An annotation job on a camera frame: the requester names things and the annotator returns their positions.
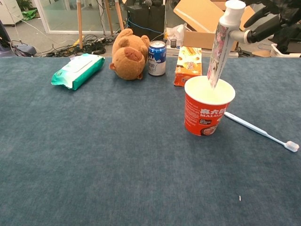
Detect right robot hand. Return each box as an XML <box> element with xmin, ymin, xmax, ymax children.
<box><xmin>229</xmin><ymin>0</ymin><xmax>301</xmax><ymax>44</ymax></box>

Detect white toothpaste tube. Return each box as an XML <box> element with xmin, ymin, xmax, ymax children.
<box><xmin>206</xmin><ymin>0</ymin><xmax>246</xmax><ymax>90</ymax></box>

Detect light blue toothbrush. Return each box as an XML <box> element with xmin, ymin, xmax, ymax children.
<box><xmin>223</xmin><ymin>111</ymin><xmax>300</xmax><ymax>153</ymax></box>

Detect red paper noodle cup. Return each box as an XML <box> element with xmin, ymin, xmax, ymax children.
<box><xmin>184</xmin><ymin>75</ymin><xmax>236</xmax><ymax>137</ymax></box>

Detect open cardboard box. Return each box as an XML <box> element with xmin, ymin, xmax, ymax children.
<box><xmin>173</xmin><ymin>0</ymin><xmax>257</xmax><ymax>52</ymax></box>

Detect orange biscuit box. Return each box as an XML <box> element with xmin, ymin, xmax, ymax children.
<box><xmin>173</xmin><ymin>46</ymin><xmax>203</xmax><ymax>87</ymax></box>

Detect black cloth cover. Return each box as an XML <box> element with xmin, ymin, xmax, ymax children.
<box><xmin>274</xmin><ymin>23</ymin><xmax>301</xmax><ymax>54</ymax></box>

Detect flat cardboard piece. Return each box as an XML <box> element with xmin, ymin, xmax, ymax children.
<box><xmin>252</xmin><ymin>49</ymin><xmax>271</xmax><ymax>58</ymax></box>

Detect white plastic crate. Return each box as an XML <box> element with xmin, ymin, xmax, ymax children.
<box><xmin>270</xmin><ymin>43</ymin><xmax>301</xmax><ymax>58</ymax></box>

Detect black stand base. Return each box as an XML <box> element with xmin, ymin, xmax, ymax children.
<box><xmin>237</xmin><ymin>47</ymin><xmax>253</xmax><ymax>58</ymax></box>

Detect aluminium profile rails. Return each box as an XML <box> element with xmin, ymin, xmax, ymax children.
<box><xmin>201</xmin><ymin>48</ymin><xmax>239</xmax><ymax>58</ymax></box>

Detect white plastic bag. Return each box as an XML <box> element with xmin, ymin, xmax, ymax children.
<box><xmin>166</xmin><ymin>24</ymin><xmax>185</xmax><ymax>47</ymax></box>

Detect blue white drink can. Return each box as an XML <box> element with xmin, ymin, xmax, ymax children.
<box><xmin>148</xmin><ymin>40</ymin><xmax>167</xmax><ymax>76</ymax></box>

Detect black cabinet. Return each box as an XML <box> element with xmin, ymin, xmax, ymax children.
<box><xmin>127</xmin><ymin>4</ymin><xmax>166</xmax><ymax>42</ymax></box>

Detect brown plush capybara toy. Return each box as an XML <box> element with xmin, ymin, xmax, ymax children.
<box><xmin>109</xmin><ymin>28</ymin><xmax>151</xmax><ymax>81</ymax></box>

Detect wooden easel leg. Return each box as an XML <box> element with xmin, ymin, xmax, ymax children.
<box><xmin>76</xmin><ymin>0</ymin><xmax>84</xmax><ymax>49</ymax></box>
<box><xmin>104</xmin><ymin>0</ymin><xmax>114</xmax><ymax>35</ymax></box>
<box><xmin>114</xmin><ymin>0</ymin><xmax>125</xmax><ymax>31</ymax></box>

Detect green wet wipes pack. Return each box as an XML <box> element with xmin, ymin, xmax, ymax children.
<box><xmin>51</xmin><ymin>53</ymin><xmax>105</xmax><ymax>91</ymax></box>

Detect blue table cloth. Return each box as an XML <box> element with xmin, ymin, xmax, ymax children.
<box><xmin>0</xmin><ymin>56</ymin><xmax>301</xmax><ymax>226</ymax></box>

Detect green bag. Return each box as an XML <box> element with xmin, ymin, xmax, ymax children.
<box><xmin>21</xmin><ymin>8</ymin><xmax>38</xmax><ymax>21</ymax></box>

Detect dark blue seat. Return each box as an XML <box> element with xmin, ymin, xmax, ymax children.
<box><xmin>0</xmin><ymin>20</ymin><xmax>37</xmax><ymax>57</ymax></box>

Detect green potted plant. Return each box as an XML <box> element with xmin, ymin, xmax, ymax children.
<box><xmin>16</xmin><ymin>0</ymin><xmax>33</xmax><ymax>11</ymax></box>

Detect white cabinet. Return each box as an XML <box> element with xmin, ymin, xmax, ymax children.
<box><xmin>0</xmin><ymin>0</ymin><xmax>24</xmax><ymax>25</ymax></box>

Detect blue cable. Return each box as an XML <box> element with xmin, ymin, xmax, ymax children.
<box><xmin>127</xmin><ymin>18</ymin><xmax>164</xmax><ymax>36</ymax></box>

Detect black cable pile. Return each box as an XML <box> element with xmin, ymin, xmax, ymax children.
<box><xmin>46</xmin><ymin>34</ymin><xmax>113</xmax><ymax>57</ymax></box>

